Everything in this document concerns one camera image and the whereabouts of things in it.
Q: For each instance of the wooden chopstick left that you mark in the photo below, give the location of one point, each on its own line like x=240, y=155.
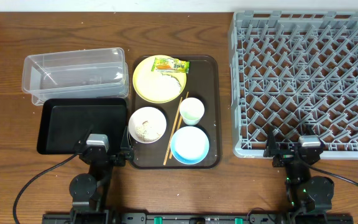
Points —
x=171, y=134

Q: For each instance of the rice and peanut scraps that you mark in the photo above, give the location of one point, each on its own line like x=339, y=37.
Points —
x=147, y=131

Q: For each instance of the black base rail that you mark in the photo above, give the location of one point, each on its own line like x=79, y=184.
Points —
x=142, y=218

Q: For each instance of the dark brown serving tray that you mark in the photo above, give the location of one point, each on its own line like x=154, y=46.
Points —
x=201, y=83

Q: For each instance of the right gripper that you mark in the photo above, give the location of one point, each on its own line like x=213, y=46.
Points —
x=284, y=157

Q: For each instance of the white tissue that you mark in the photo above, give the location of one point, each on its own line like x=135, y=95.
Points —
x=158, y=87

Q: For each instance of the white bowl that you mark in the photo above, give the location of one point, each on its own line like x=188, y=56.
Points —
x=147, y=114

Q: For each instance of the grey dishwasher rack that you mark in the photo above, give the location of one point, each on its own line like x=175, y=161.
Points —
x=291, y=71

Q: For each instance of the blue bowl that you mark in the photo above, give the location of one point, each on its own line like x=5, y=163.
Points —
x=189, y=145

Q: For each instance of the yellow plate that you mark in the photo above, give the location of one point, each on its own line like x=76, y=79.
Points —
x=144, y=68

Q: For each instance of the clear plastic bin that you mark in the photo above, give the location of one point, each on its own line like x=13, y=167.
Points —
x=92, y=73

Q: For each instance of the green snack wrapper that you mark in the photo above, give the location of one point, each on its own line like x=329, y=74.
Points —
x=170, y=65

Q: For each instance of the white paper cup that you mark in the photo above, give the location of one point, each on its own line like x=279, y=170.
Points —
x=191, y=111

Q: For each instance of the wooden chopstick right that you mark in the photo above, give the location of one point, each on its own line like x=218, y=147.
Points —
x=178, y=125

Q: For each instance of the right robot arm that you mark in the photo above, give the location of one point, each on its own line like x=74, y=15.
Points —
x=311, y=196

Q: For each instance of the black rectangular bin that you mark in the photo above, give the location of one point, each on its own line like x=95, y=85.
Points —
x=65, y=121

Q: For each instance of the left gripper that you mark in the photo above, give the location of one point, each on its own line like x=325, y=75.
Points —
x=105, y=157

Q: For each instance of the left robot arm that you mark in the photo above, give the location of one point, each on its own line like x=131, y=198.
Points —
x=89, y=190

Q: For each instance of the wooden chopstick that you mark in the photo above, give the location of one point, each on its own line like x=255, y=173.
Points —
x=178, y=125
x=171, y=134

